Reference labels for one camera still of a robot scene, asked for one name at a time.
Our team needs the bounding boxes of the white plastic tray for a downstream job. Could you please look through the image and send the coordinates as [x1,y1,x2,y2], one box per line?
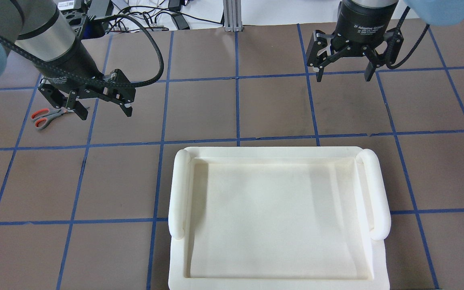
[168,147,392,290]

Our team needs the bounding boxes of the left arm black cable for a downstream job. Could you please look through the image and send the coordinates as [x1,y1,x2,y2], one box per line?
[0,14,165,86]

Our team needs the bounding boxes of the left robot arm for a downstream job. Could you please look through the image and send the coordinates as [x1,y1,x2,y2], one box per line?
[0,0,136,120]

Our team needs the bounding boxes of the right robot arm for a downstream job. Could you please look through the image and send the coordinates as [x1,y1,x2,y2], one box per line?
[305,0,464,82]

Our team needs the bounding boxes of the aluminium frame post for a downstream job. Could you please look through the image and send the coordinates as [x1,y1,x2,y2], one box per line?
[222,0,244,32]

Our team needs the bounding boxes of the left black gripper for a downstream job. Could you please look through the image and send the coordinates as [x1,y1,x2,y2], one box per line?
[38,39,136,120]

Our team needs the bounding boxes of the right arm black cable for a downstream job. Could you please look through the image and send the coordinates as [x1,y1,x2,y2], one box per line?
[384,6,430,70]

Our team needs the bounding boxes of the grey orange scissors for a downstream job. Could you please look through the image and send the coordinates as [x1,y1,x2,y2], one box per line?
[31,108,75,131]

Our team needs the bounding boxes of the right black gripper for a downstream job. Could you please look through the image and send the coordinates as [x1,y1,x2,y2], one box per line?
[307,0,404,82]

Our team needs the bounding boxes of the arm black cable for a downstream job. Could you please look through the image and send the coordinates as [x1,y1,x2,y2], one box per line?
[0,14,165,86]
[384,6,430,70]

